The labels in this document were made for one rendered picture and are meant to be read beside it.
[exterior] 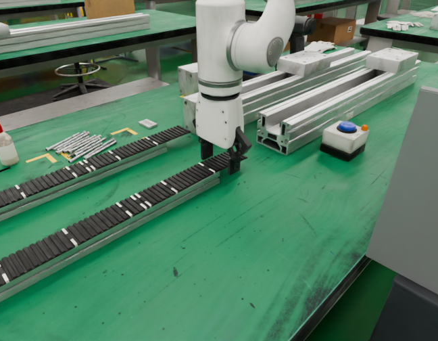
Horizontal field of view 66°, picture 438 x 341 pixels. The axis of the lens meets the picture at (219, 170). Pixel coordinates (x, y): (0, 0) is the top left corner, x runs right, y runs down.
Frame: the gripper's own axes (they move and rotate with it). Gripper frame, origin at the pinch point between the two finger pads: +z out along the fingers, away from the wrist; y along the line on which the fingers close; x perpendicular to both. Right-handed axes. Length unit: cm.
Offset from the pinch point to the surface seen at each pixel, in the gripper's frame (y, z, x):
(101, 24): -157, -2, 53
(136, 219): 2.1, 2.0, -22.7
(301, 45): -31, -8, 73
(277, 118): -2.2, -2.3, 22.5
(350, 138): 16.0, -2.0, 26.3
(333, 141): 12.3, 0.0, 25.9
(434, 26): -29, 2, 219
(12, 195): -18.8, 0.8, -36.6
